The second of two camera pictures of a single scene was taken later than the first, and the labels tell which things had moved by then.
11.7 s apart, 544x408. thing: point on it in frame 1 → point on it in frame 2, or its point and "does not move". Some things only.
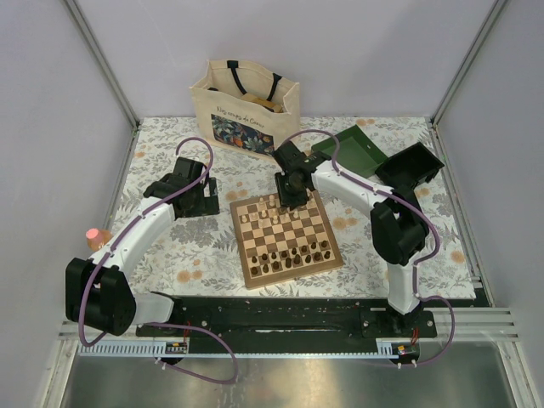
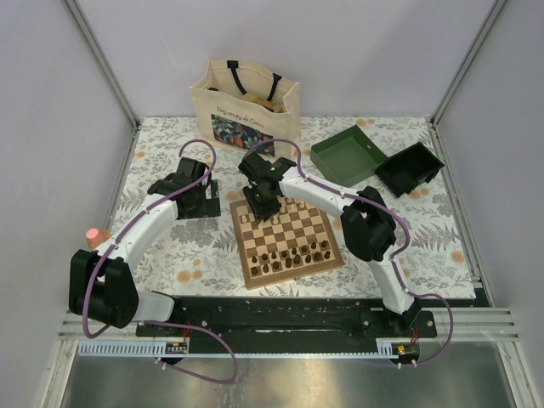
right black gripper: (286, 201) → (258, 212)
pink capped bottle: (97, 238) does not move
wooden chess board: (278, 244) does not move
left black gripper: (207, 205) does not move
